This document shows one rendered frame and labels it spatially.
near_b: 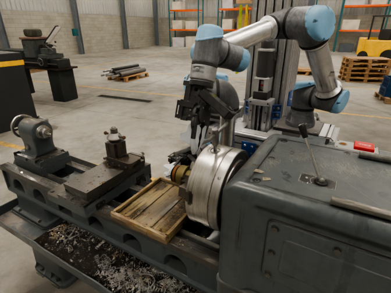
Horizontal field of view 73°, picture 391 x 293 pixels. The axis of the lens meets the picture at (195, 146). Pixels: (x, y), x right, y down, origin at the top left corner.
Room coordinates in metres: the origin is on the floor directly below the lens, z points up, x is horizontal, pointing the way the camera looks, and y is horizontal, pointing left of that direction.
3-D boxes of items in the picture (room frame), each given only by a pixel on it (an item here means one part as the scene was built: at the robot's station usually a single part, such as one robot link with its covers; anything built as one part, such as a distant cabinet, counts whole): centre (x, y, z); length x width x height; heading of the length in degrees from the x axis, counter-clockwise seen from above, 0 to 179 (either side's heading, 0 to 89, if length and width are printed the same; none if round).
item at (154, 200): (1.00, 0.15, 0.89); 0.36 x 0.30 x 0.04; 150
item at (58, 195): (1.21, 0.50, 0.90); 0.47 x 0.30 x 0.06; 150
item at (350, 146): (0.84, -0.57, 1.23); 0.13 x 0.08 x 0.05; 60
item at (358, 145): (0.83, -0.59, 1.26); 0.06 x 0.06 x 0.02; 60
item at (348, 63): (8.93, -5.54, 0.36); 1.26 x 0.86 x 0.73; 78
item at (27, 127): (1.47, 0.95, 1.01); 0.30 x 0.20 x 0.29; 60
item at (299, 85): (1.34, -0.57, 1.33); 0.13 x 0.12 x 0.14; 36
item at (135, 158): (1.23, 0.39, 0.99); 0.20 x 0.10 x 0.05; 60
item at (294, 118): (1.34, -0.56, 1.21); 0.15 x 0.15 x 0.10
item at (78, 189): (1.19, 0.45, 0.95); 0.43 x 0.17 x 0.05; 150
